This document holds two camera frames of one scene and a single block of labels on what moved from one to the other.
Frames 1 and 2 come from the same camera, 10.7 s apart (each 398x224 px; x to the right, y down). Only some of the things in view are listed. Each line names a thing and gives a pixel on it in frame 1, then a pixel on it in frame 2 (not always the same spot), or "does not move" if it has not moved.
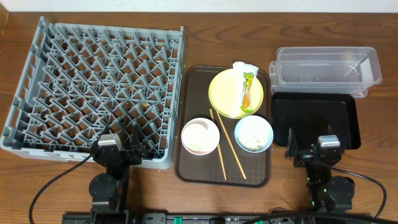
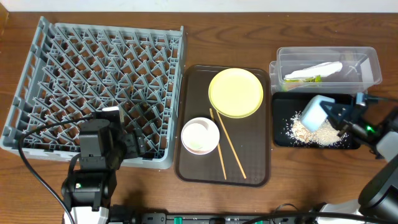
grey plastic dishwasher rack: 79,79 does not move
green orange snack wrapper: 247,101 → 316,79
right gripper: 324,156 → 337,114
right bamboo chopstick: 233,147 does not move
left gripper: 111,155 → 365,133
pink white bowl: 200,136 does not move
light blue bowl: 254,134 → 313,116
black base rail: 232,218 does not move
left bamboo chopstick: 211,111 does not move
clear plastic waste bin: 351,69 does not move
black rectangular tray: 310,114 does not move
